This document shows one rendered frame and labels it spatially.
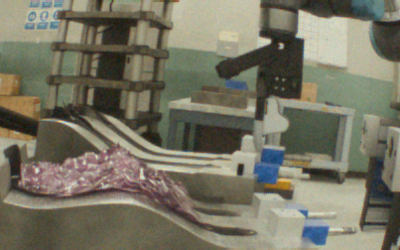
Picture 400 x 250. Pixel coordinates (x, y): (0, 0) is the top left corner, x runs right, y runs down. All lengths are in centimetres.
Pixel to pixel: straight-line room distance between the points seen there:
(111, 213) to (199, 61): 694
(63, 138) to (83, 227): 40
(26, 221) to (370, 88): 711
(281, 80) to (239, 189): 23
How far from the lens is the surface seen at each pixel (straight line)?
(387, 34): 148
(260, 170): 103
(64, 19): 525
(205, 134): 688
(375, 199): 139
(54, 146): 106
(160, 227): 67
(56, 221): 67
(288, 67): 111
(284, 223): 75
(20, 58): 822
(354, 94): 761
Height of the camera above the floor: 103
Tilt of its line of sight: 4 degrees down
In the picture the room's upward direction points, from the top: 6 degrees clockwise
